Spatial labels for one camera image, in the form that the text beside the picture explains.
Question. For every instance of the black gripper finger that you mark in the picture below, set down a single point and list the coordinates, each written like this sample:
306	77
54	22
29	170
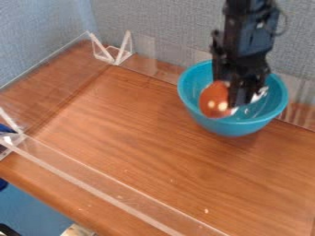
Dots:
243	88
220	70

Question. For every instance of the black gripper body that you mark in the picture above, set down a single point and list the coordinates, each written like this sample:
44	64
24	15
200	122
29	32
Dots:
247	38

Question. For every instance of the clear acrylic barrier wall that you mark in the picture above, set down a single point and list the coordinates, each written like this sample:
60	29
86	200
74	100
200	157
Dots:
110	144

